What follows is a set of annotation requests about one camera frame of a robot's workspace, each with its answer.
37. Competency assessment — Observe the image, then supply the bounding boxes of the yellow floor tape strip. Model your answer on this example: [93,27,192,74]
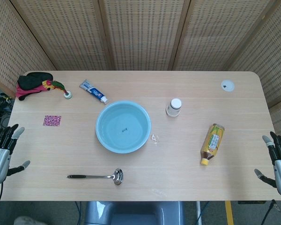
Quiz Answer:
[225,201,234,225]

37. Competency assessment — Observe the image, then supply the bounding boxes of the white plastic pill bottle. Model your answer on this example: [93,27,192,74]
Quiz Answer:
[166,98,182,118]

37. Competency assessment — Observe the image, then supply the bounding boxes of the yellow tea drink bottle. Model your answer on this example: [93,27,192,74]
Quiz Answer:
[200,123,225,166]

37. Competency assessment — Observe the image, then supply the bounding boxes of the woven bamboo folding screen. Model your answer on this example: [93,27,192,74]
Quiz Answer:
[0,0,281,141]

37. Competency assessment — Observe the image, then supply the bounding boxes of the black and pink cloth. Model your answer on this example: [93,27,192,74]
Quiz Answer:
[15,72,54,102]

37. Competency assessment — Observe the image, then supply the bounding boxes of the white round table grommet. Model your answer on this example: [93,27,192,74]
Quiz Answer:
[220,80,235,92]

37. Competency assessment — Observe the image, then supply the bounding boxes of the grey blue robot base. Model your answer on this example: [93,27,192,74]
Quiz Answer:
[84,201,185,225]

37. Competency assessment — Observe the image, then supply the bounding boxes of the metal ladle black handle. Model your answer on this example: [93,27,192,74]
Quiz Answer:
[66,168,124,186]

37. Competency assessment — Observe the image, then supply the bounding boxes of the light blue bowl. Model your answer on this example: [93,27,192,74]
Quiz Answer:
[95,100,152,155]

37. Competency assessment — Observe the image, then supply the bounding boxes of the colourful feather shuttlecock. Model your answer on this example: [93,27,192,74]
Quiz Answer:
[42,79,73,100]

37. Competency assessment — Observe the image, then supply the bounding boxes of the pink patterned square card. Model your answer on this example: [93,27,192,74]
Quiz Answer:
[43,115,62,127]

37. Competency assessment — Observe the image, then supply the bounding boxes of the blue white toothpaste tube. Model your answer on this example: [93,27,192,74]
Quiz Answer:
[79,79,109,105]

